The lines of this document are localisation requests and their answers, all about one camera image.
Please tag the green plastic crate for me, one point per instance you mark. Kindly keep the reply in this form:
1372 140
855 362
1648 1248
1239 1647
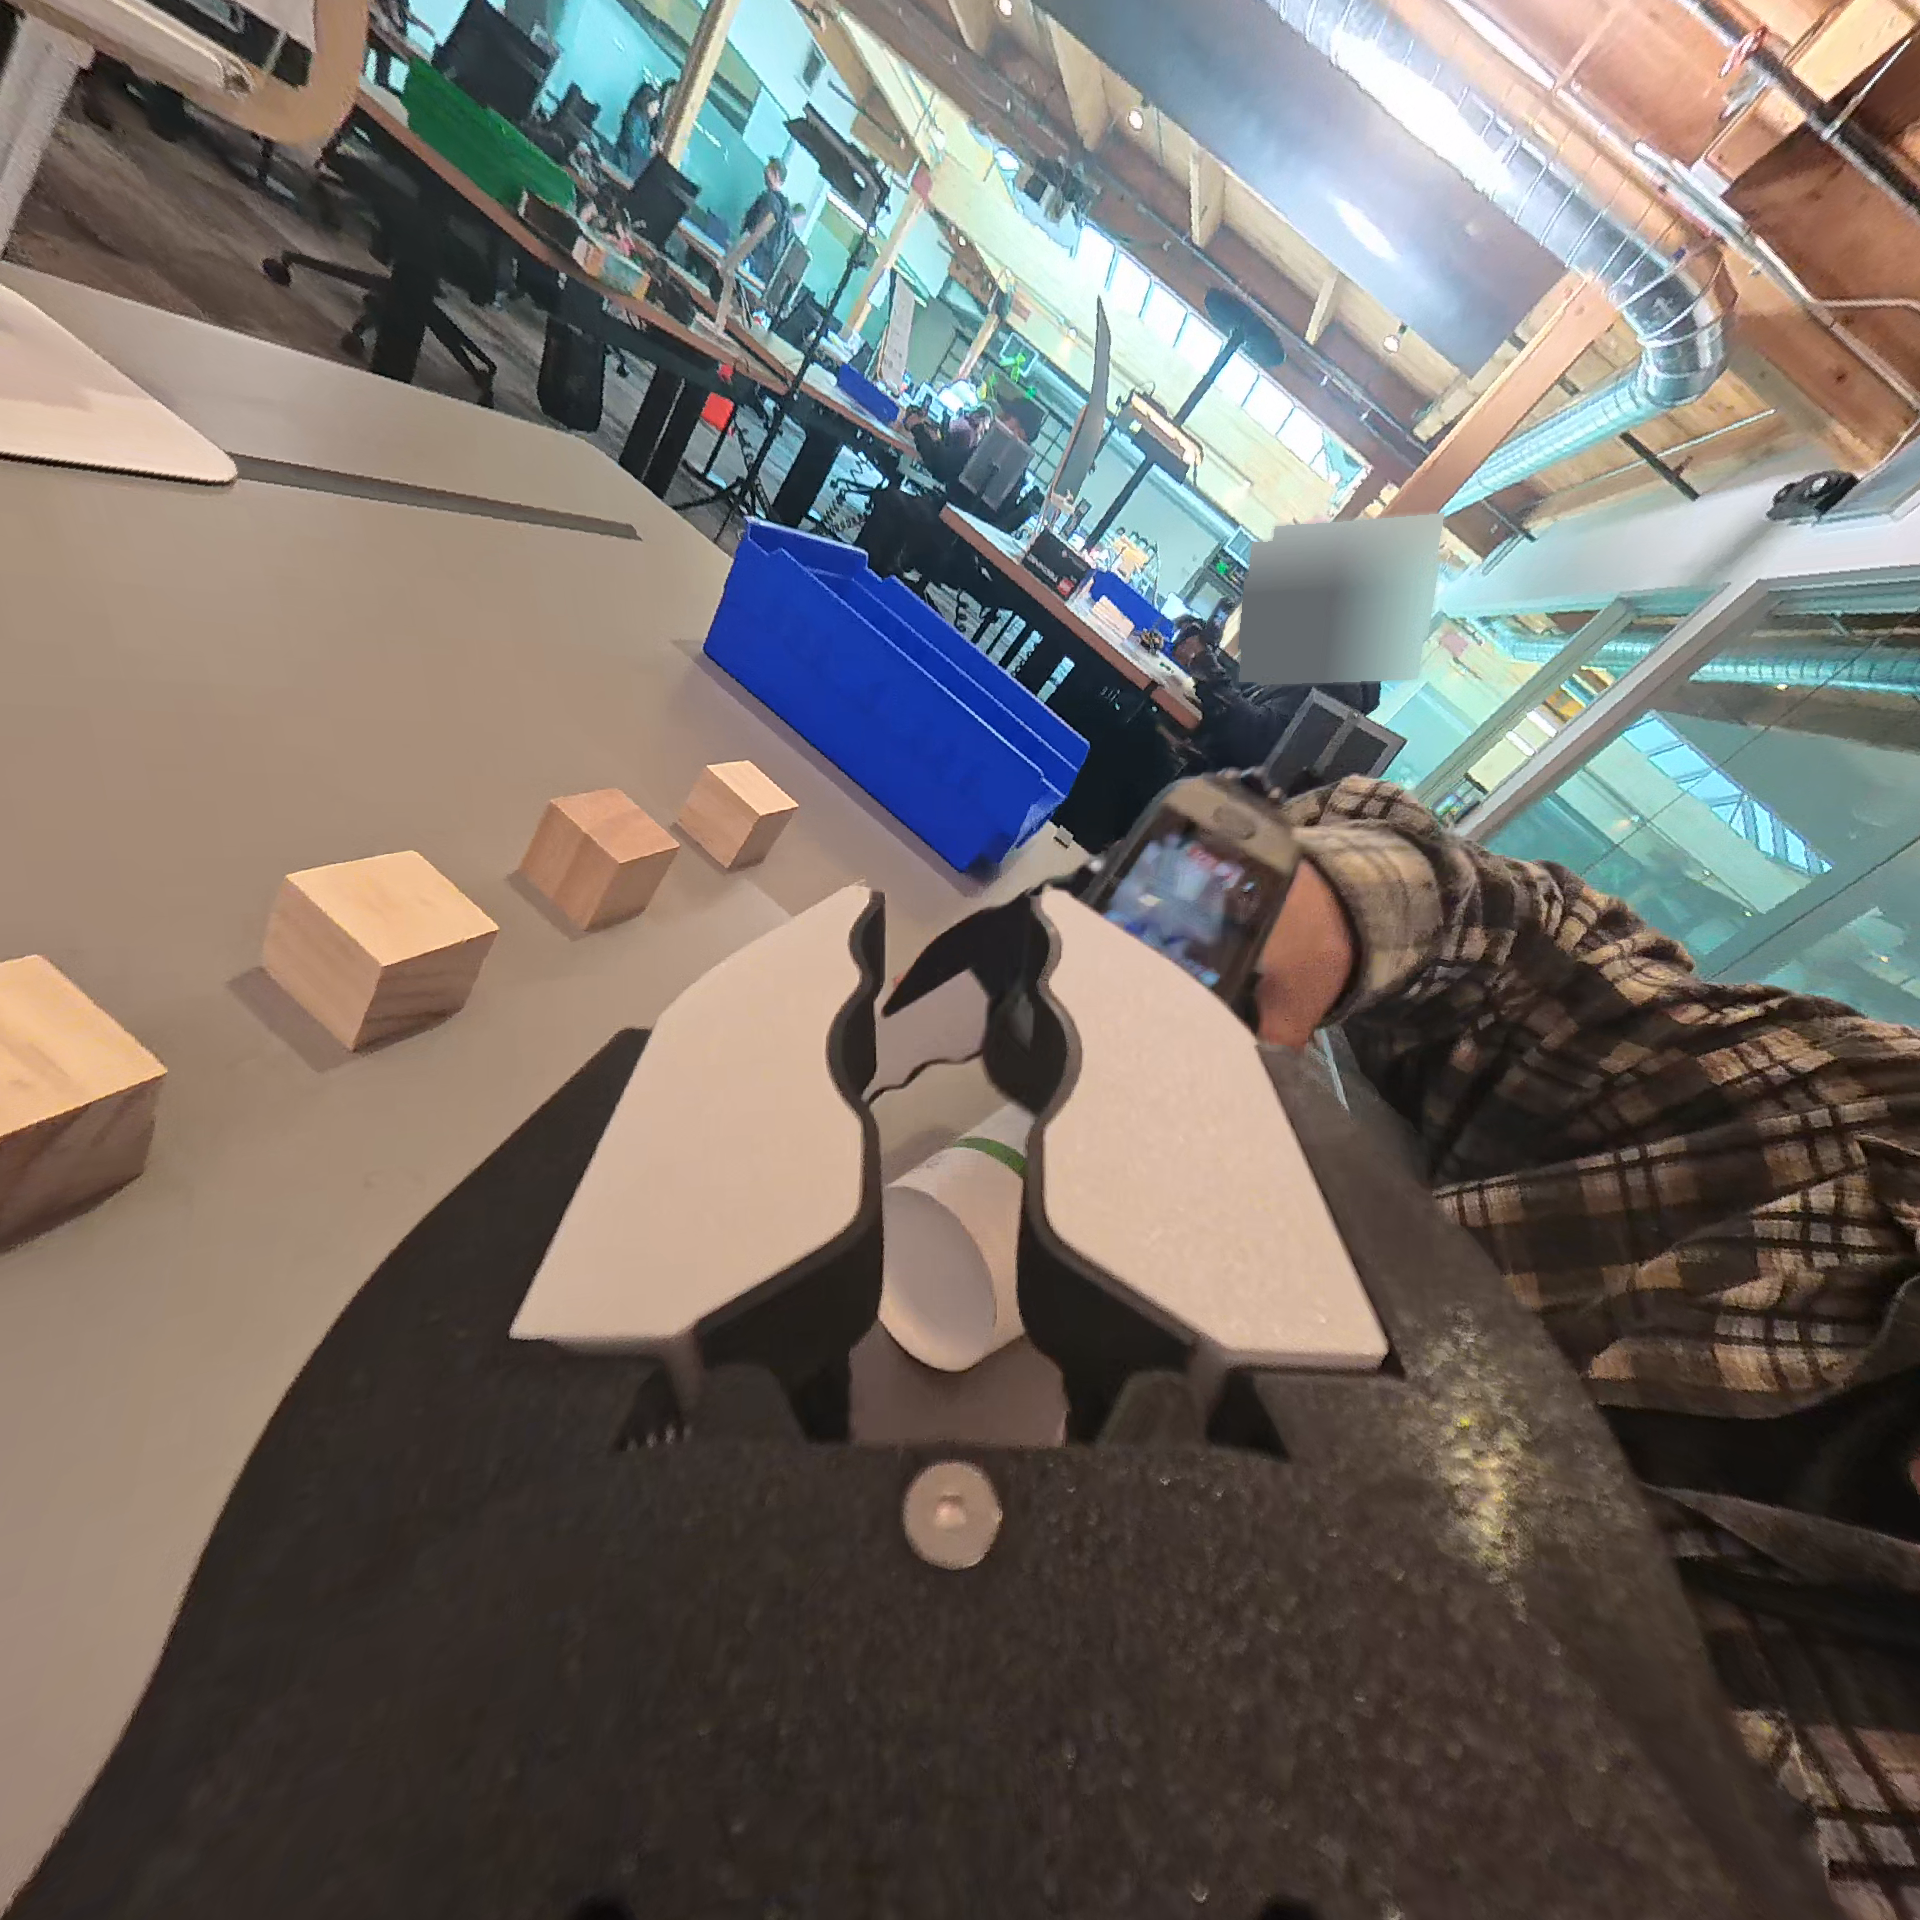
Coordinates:
495 141

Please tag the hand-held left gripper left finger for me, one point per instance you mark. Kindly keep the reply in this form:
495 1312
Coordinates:
722 1170

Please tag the blue plastic bin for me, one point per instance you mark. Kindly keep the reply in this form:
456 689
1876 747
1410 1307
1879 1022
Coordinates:
886 689

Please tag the person's right hand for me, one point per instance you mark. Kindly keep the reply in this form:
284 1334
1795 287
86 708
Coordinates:
1315 960

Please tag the wooden office table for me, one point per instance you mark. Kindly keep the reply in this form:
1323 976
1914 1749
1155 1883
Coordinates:
661 313

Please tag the wooden cube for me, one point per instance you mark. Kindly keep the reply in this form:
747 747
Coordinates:
595 863
736 817
67 1094
376 946

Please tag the silver ventilation duct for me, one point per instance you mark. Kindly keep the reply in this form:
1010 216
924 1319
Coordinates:
1666 345

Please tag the person's right forearm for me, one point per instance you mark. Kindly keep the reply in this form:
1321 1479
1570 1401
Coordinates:
1576 1125

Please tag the white paper cup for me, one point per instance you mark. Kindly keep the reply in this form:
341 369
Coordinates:
945 1276

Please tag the black camera tripod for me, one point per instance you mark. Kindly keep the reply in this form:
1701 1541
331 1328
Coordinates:
795 391

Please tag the person's plaid shirt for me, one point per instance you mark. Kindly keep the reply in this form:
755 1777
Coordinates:
1832 1724

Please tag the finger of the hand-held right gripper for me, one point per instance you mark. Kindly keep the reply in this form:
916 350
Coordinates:
931 1035
984 946

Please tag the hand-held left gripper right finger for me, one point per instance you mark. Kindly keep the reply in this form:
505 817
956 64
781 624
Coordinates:
1201 1187

